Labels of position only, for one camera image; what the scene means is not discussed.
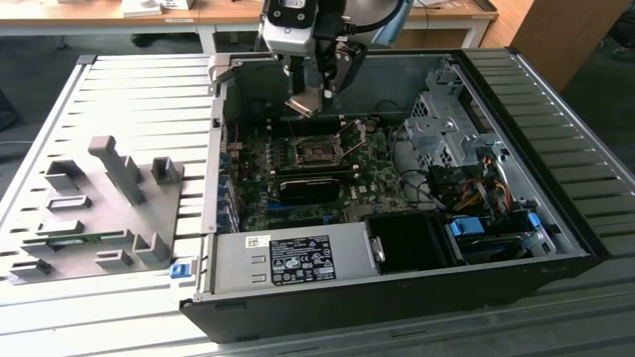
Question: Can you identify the silver CPU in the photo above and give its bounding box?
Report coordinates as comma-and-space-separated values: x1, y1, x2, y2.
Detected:
283, 87, 323, 118

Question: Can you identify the metal socket cover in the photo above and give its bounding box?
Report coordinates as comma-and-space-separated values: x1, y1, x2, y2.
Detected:
335, 118, 369, 160

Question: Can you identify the CPU socket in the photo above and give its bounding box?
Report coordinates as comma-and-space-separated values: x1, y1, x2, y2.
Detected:
295, 135, 347, 167

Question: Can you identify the metal drive cage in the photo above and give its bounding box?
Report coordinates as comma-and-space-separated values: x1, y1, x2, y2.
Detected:
404, 55, 512, 168

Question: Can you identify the green motherboard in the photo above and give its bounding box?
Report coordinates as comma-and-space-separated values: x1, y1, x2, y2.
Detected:
231, 115, 447, 231

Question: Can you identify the black graphics card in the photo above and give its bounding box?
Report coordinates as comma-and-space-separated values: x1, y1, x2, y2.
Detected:
275, 176, 343, 205

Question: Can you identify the white box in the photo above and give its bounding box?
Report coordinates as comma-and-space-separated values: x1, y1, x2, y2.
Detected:
121, 0, 168, 19

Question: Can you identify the wooden cabinet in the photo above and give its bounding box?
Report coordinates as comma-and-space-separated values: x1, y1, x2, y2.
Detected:
479, 0, 627, 94

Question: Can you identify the wooden desk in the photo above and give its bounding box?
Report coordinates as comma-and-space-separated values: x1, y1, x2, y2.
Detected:
0, 0, 500, 55

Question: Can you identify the blue disk carrier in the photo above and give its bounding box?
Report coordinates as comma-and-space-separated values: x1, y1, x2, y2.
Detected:
444, 216, 485, 238

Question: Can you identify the black office chair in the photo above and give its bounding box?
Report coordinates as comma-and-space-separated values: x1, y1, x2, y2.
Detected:
607, 0, 635, 62

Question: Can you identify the silver power supply unit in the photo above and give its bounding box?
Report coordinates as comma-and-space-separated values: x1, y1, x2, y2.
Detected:
210, 222, 388, 295

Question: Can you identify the grey parts rack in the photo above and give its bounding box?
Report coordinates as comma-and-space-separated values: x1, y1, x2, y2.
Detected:
0, 135, 185, 286

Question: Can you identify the black open PC case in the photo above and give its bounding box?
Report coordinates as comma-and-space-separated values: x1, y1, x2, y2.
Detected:
177, 46, 613, 345

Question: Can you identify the green RAM stick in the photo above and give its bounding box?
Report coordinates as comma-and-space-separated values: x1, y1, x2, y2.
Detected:
24, 231, 125, 249

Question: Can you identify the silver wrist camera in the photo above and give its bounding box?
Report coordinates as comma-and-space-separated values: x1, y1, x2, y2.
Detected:
260, 0, 319, 60

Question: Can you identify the thin red wire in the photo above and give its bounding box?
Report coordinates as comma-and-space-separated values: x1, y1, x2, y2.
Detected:
231, 120, 243, 164

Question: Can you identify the yellow red wire bundle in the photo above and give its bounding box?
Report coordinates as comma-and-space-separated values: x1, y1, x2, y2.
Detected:
460, 155, 513, 215

